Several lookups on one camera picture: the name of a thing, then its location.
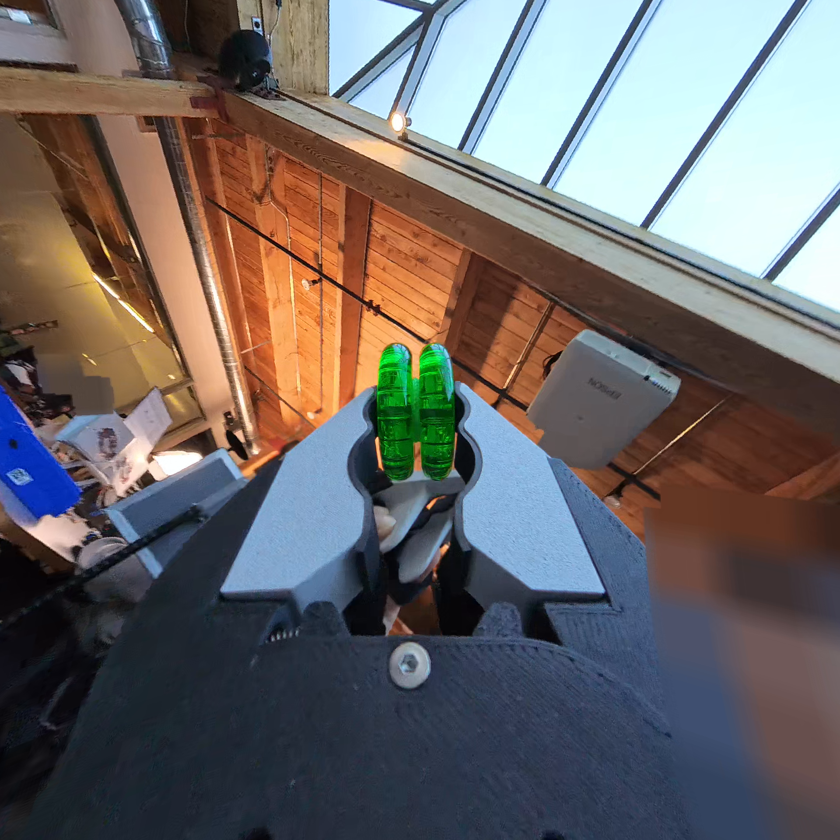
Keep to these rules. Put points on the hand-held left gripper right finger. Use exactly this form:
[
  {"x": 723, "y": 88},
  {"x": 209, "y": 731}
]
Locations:
[{"x": 525, "y": 525}]

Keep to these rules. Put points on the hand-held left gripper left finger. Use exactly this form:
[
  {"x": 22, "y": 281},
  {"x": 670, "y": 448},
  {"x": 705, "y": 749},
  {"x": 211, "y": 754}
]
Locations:
[{"x": 295, "y": 518}]

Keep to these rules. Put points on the green translucent yoyo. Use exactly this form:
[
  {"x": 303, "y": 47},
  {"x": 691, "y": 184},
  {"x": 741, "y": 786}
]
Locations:
[{"x": 397, "y": 413}]

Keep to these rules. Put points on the person's right hand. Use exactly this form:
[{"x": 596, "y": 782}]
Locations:
[{"x": 384, "y": 528}]

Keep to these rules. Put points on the grey light panel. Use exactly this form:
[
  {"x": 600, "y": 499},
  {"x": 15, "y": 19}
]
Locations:
[{"x": 170, "y": 499}]

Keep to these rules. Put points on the white ceiling projector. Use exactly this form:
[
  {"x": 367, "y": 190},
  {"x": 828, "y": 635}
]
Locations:
[{"x": 600, "y": 400}]

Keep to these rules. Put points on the black stand pole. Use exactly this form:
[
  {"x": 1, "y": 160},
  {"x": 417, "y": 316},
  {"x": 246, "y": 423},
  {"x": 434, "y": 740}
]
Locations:
[{"x": 98, "y": 564}]

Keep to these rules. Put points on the thin black ceiling rod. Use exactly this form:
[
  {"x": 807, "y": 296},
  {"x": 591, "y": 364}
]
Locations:
[{"x": 371, "y": 306}]

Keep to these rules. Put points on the white printed display board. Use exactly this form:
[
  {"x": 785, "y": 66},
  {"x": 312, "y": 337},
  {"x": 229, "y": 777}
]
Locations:
[{"x": 105, "y": 439}]

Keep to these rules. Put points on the blue plastic bin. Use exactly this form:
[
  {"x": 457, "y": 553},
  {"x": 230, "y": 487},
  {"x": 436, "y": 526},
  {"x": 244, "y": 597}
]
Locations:
[{"x": 33, "y": 459}]

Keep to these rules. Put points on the small lit spotlight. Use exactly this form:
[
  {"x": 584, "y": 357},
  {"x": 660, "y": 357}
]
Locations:
[{"x": 397, "y": 121}]

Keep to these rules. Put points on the glass skylight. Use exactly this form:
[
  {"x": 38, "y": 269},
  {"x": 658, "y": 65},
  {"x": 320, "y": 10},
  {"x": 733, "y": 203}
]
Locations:
[{"x": 590, "y": 98}]

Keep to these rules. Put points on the silver metal duct pipe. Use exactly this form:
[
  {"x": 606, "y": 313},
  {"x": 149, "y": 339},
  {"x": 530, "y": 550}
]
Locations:
[{"x": 197, "y": 229}]

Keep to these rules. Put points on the black round wall speaker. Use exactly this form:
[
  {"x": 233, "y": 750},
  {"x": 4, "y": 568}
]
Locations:
[{"x": 246, "y": 59}]

